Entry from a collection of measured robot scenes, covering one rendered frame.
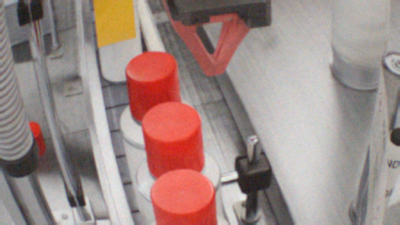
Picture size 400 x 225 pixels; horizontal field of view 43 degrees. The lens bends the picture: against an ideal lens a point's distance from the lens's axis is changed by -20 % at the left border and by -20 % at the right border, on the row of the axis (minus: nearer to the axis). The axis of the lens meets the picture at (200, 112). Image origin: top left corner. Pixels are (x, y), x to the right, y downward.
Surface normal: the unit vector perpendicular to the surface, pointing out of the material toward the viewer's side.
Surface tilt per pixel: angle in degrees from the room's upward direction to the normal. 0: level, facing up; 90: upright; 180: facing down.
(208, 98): 0
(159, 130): 2
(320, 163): 0
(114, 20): 90
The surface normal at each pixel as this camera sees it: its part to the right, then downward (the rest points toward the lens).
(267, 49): -0.05, -0.74
